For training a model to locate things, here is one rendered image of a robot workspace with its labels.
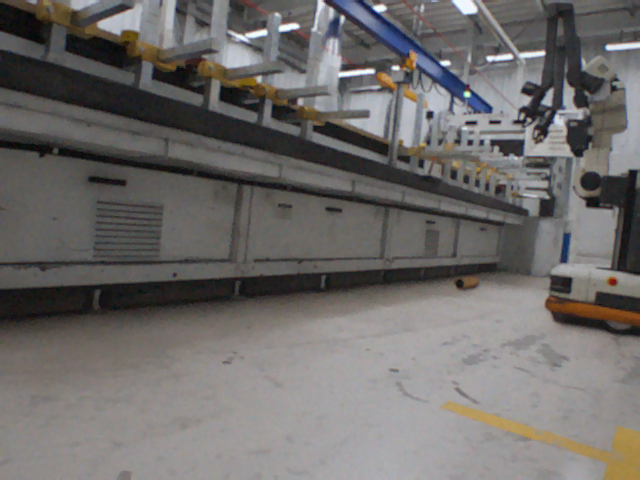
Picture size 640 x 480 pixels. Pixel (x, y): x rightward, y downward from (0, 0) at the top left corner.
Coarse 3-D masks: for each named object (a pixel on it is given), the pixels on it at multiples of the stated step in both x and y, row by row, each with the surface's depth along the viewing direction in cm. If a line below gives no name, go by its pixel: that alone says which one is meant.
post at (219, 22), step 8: (216, 0) 148; (224, 0) 148; (216, 8) 148; (224, 8) 149; (216, 16) 148; (224, 16) 149; (216, 24) 148; (224, 24) 150; (216, 32) 148; (224, 32) 150; (224, 40) 150; (208, 56) 150; (216, 56) 149; (208, 80) 150; (216, 80) 150; (208, 88) 149; (216, 88) 150; (208, 96) 149; (216, 96) 151; (216, 104) 151
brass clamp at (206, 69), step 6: (204, 66) 147; (210, 66) 146; (216, 66) 148; (222, 66) 150; (198, 72) 148; (204, 72) 147; (210, 72) 147; (216, 72) 149; (222, 72) 151; (204, 78) 150; (216, 78) 149; (222, 78) 151; (222, 84) 156; (228, 84) 155; (234, 84) 155
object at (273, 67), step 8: (256, 64) 142; (264, 64) 140; (272, 64) 138; (280, 64) 137; (232, 72) 149; (240, 72) 147; (248, 72) 144; (256, 72) 142; (264, 72) 141; (272, 72) 140; (280, 72) 139; (192, 80) 161; (200, 80) 159
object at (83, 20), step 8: (104, 0) 102; (112, 0) 100; (120, 0) 97; (128, 0) 98; (88, 8) 106; (96, 8) 104; (104, 8) 102; (112, 8) 100; (120, 8) 100; (128, 8) 100; (80, 16) 109; (88, 16) 106; (96, 16) 106; (104, 16) 105; (80, 24) 112; (88, 24) 111
